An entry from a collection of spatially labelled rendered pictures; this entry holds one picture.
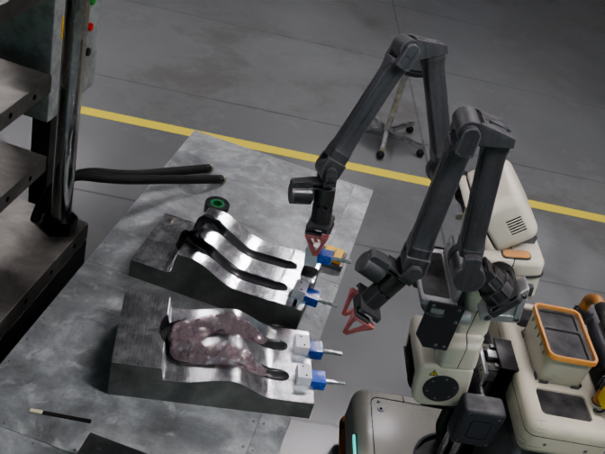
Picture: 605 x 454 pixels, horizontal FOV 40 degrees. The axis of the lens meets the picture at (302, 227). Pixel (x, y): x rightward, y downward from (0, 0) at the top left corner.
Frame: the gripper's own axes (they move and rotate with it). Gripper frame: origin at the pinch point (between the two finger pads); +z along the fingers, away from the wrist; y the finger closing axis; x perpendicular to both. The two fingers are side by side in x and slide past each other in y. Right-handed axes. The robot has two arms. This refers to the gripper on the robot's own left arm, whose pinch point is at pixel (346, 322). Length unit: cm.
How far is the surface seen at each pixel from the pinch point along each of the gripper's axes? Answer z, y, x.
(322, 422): 81, -57, 62
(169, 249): 33, -34, -37
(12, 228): 60, -40, -74
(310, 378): 13.3, 10.2, -1.0
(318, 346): 13.2, -3.3, 1.9
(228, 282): 22.7, -20.6, -22.0
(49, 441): 46, 34, -49
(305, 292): 10.9, -18.8, -4.1
